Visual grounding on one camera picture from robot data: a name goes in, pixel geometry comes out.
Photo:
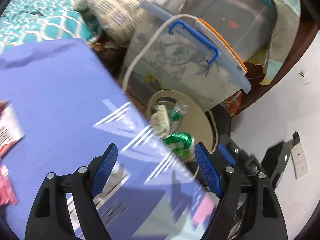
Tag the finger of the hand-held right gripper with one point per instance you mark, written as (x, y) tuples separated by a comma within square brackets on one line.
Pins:
[(226, 153)]

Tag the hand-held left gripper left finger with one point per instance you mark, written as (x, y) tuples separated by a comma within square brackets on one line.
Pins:
[(105, 171)]

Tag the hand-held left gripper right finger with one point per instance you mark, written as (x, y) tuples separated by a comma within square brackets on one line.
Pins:
[(207, 171)]

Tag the beige trash bin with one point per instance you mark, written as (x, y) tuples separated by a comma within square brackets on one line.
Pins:
[(197, 120)]

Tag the pink snack packet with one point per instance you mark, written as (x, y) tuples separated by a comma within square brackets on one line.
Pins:
[(6, 187)]

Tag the red white snack packet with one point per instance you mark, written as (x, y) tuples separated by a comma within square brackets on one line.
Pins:
[(8, 127)]

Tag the orange shopping bag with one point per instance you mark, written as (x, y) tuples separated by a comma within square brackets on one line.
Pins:
[(233, 103)]

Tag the clear bottle green label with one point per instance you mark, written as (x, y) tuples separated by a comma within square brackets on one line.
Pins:
[(176, 115)]

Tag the crumpled white paper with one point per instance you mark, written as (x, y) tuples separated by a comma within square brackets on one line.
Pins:
[(160, 122)]

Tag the purple printed tablecloth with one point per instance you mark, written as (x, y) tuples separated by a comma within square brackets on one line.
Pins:
[(62, 92)]

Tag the patchwork cloth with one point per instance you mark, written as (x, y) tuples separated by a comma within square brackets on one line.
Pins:
[(282, 17)]

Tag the clear storage box teal lid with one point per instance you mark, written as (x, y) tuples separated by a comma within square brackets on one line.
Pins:
[(225, 5)]

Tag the teal patterned bed quilt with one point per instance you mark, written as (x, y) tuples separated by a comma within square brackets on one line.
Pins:
[(37, 17)]

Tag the patterned beige pillow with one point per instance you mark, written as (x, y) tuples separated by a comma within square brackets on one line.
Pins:
[(117, 2)]

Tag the white wall socket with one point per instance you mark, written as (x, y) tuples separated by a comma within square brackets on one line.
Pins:
[(300, 160)]

